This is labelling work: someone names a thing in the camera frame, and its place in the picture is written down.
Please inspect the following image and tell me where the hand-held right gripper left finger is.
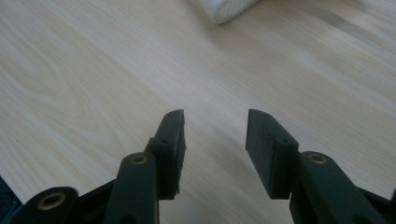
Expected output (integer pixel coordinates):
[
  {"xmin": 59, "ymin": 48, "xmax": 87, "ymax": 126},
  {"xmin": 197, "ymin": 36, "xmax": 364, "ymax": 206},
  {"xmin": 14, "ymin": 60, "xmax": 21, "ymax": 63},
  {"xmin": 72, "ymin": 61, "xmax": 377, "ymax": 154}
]
[{"xmin": 145, "ymin": 108, "xmax": 187, "ymax": 201}]

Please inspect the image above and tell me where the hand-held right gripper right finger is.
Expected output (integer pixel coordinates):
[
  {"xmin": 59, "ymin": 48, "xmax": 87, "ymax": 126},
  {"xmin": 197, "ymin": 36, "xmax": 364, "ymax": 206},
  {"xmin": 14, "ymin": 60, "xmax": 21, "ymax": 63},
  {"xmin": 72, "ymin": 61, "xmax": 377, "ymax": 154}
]
[{"xmin": 245, "ymin": 108, "xmax": 300, "ymax": 200}]

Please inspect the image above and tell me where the white cloth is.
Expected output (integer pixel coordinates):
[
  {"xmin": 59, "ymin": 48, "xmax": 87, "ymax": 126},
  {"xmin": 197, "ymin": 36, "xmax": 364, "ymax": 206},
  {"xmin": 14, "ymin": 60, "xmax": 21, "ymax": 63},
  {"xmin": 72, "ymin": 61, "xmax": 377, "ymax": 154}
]
[{"xmin": 199, "ymin": 0, "xmax": 263, "ymax": 25}]

